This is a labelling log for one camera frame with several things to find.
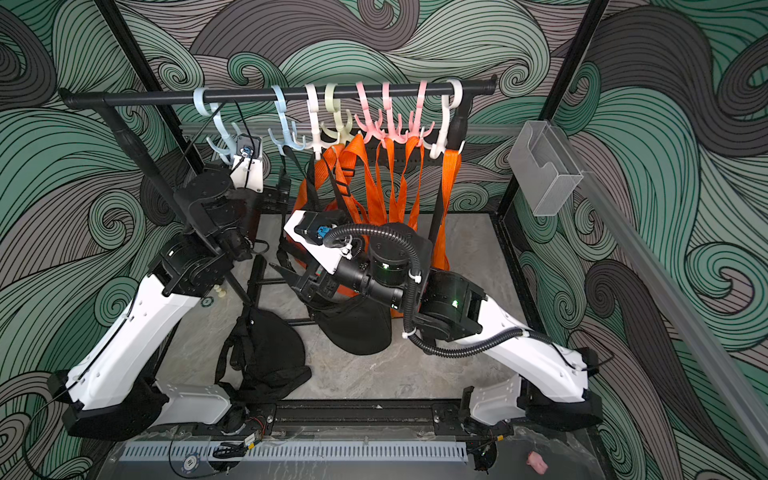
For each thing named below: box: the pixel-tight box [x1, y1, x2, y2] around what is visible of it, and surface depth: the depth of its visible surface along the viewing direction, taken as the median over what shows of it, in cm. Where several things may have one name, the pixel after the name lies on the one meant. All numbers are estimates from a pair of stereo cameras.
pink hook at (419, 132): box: [408, 80, 435, 146], surface depth 54 cm
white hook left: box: [304, 83, 340, 159], surface depth 51 cm
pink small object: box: [526, 451, 548, 475], surface depth 67 cm
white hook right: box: [423, 79, 466, 159], surface depth 50 cm
